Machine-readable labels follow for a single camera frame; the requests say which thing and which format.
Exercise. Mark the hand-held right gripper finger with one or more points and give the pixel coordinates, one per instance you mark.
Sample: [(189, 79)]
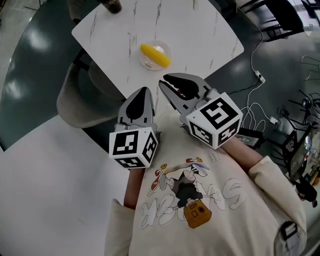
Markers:
[(190, 83), (180, 105)]

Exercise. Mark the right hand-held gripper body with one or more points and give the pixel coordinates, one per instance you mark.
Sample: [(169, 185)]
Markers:
[(215, 117)]

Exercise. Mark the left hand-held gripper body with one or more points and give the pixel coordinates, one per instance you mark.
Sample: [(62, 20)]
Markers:
[(130, 147)]

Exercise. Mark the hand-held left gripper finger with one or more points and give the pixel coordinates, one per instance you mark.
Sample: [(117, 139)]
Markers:
[(151, 110), (124, 107)]

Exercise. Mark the yellow corn cob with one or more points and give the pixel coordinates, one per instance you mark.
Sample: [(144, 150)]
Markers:
[(155, 55)]

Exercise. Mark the person's left forearm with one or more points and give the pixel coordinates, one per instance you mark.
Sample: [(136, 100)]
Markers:
[(133, 190)]

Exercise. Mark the person's right forearm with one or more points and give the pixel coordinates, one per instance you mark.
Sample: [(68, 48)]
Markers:
[(242, 155)]

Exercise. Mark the black box device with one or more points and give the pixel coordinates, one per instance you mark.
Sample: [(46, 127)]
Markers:
[(250, 137)]

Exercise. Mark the grey upholstered chair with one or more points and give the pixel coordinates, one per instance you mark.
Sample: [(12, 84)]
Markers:
[(75, 105)]

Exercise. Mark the white marble table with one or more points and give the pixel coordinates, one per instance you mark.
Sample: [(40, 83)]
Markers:
[(195, 32)]

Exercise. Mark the white power adapter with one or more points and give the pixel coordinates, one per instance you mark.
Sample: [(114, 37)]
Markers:
[(273, 120)]

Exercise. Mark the white power strip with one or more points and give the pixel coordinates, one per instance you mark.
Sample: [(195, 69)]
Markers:
[(259, 76)]

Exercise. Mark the large plain white table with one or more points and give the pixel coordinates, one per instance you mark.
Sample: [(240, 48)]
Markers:
[(50, 187)]

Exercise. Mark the brown cup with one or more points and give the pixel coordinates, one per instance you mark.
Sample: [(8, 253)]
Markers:
[(112, 6)]

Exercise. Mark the cream printed sweatshirt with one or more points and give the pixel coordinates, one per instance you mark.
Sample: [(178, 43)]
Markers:
[(212, 225)]

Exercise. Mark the black frame table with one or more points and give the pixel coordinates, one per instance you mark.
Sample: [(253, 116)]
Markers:
[(282, 17)]

